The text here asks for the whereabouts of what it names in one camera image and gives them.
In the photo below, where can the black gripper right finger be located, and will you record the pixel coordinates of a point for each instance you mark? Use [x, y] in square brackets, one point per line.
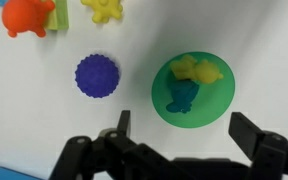
[270, 153]

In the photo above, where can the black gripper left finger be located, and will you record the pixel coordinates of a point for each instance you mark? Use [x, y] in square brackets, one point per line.
[94, 156]

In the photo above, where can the teal rubber animal toy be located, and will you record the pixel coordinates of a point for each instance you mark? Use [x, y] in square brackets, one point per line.
[183, 95]

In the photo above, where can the green plastic bowl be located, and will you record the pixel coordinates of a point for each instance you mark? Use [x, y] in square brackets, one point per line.
[214, 103]

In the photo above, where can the purple bumpy ball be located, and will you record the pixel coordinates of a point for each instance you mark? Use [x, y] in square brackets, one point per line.
[97, 76]

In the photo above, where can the yellow rubber animal toy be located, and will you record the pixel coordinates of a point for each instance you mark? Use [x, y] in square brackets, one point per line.
[197, 70]

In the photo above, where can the light green cube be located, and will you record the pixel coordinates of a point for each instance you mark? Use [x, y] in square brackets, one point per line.
[60, 16]

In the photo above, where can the yellow star rubber toy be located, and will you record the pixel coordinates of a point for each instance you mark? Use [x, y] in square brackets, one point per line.
[103, 9]

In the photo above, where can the orange rubber animal toy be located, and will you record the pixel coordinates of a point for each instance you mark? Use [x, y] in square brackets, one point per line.
[24, 15]

